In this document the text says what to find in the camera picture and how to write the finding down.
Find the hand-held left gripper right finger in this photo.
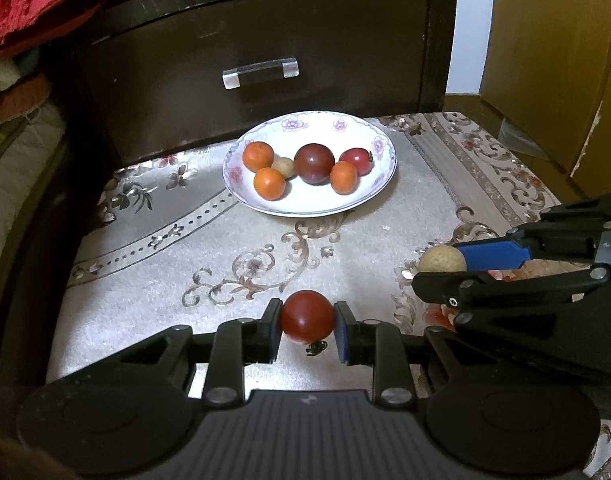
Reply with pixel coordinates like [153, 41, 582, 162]
[334, 301, 489, 407]

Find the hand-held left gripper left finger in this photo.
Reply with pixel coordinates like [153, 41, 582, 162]
[93, 298, 285, 407]

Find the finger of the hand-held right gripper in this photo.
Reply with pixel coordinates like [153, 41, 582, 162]
[453, 195, 611, 270]
[411, 264, 611, 312]

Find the red cherry tomato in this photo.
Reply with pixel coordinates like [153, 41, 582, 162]
[339, 147, 375, 177]
[280, 290, 336, 357]

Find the white floral plate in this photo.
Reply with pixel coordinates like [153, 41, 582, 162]
[223, 110, 397, 218]

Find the small orange kumquat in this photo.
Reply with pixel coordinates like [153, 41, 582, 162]
[330, 161, 359, 195]
[254, 167, 287, 201]
[242, 142, 276, 172]

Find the large dark red tomato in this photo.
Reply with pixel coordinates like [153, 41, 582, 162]
[294, 143, 335, 185]

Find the clear plastic bag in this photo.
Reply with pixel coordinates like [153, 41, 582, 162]
[500, 120, 549, 162]

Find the floral patterned cloth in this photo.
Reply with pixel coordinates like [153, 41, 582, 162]
[46, 111, 611, 480]

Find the wooden cabinet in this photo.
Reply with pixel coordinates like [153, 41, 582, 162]
[478, 0, 611, 202]

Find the dark wooden nightstand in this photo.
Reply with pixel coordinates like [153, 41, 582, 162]
[50, 0, 460, 171]

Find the orange folded blanket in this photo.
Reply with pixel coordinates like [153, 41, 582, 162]
[0, 72, 54, 129]

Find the red towel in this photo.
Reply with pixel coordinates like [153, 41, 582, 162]
[0, 0, 164, 59]

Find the dark wooden bed frame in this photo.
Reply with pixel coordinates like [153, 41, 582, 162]
[0, 125, 116, 426]

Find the clear drawer handle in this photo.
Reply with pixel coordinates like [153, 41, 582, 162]
[222, 57, 299, 91]

